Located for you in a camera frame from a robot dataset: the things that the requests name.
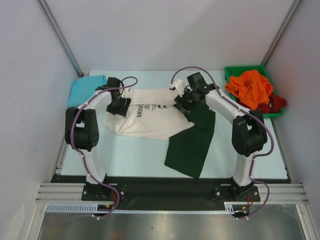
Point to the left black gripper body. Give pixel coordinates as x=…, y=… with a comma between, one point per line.
x=118, y=98

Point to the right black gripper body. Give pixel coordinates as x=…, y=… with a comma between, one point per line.
x=184, y=105

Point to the white and green t-shirt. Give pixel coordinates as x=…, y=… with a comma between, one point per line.
x=153, y=114

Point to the orange t-shirt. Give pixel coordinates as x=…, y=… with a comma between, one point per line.
x=249, y=82

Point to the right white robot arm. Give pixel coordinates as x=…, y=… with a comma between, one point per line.
x=249, y=133

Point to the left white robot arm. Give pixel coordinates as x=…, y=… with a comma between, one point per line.
x=82, y=132

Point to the folded teal t-shirt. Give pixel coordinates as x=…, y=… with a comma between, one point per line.
x=83, y=88

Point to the green plastic bin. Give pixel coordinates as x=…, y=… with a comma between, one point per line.
x=238, y=70

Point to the red t-shirt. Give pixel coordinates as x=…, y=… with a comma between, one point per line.
x=266, y=104

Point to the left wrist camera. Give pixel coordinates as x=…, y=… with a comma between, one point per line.
x=124, y=93

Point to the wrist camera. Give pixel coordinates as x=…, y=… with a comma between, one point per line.
x=124, y=93
x=179, y=86

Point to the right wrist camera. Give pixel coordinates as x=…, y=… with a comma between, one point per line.
x=179, y=86

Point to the left aluminium side rail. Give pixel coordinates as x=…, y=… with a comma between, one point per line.
x=61, y=156

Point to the aluminium side rail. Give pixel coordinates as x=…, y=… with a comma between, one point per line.
x=281, y=149
x=61, y=156

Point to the right aluminium side rail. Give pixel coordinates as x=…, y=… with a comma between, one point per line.
x=281, y=149

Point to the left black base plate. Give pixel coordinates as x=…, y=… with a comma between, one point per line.
x=96, y=192

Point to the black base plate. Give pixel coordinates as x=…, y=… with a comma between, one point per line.
x=234, y=193
x=96, y=192

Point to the right aluminium corner post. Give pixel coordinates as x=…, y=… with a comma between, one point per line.
x=293, y=9

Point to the aluminium corner post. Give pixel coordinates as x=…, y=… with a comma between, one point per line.
x=293, y=9
x=44, y=6

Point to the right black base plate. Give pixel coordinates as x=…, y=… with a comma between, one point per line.
x=234, y=193

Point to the left aluminium corner post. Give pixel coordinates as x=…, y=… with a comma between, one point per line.
x=44, y=6

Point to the slotted cable duct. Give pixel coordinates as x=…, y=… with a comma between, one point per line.
x=104, y=208

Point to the aluminium front rail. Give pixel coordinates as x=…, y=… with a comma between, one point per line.
x=73, y=192

